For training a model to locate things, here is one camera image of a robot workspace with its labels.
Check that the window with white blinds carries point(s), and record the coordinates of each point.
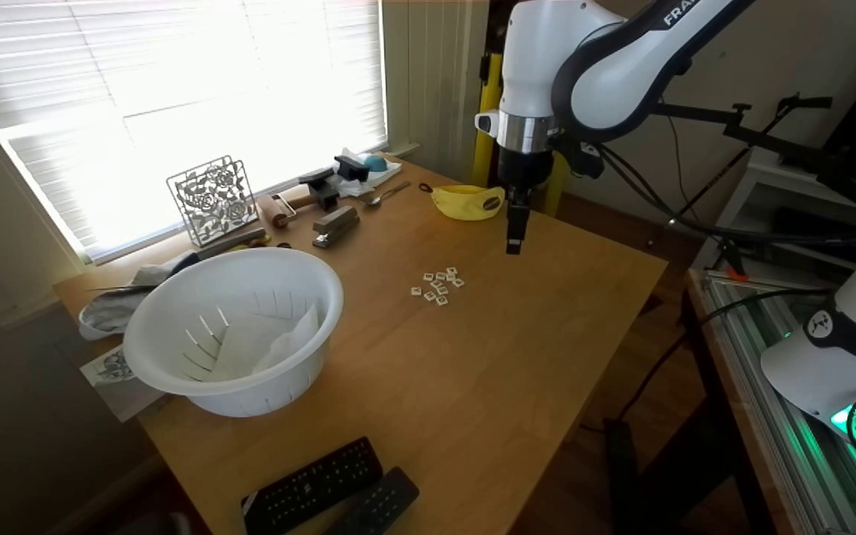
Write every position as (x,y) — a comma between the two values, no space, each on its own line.
(175,96)

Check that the white shelf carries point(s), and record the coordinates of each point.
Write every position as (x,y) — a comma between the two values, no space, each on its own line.
(762,193)

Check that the wooden rolling pin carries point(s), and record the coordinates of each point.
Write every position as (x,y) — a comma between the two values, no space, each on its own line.
(276,209)

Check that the grey cloth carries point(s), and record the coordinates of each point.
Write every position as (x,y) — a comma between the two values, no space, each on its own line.
(112,308)

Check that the card with floral drawing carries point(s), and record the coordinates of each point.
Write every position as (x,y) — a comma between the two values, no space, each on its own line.
(120,379)

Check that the yellow banana-shaped case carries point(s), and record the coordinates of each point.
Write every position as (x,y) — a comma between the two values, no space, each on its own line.
(467,202)

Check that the large black remote control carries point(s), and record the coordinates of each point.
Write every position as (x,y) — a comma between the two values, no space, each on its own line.
(316,483)

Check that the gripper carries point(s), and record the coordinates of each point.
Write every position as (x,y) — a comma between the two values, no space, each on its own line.
(524,167)

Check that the white cloth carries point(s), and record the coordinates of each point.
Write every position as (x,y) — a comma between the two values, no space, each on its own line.
(368,182)

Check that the brown stapler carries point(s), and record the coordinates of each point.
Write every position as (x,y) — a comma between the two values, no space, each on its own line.
(337,223)

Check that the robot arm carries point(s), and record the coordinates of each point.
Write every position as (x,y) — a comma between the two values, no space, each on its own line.
(621,82)

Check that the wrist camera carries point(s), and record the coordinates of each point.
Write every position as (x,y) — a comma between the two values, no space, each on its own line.
(582,160)

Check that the metal floral napkin holder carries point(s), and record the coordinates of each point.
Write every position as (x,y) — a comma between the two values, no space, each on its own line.
(212,199)

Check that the blue ball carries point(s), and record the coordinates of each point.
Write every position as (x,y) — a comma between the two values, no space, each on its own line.
(377,163)

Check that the small black remote control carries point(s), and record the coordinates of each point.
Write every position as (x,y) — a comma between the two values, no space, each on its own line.
(380,501)

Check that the white plastic colander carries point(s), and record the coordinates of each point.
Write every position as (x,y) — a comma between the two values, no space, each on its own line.
(175,334)

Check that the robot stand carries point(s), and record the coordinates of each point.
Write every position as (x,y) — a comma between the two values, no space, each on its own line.
(747,416)

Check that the metal spoon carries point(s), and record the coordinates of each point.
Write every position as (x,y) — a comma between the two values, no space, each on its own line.
(387,195)

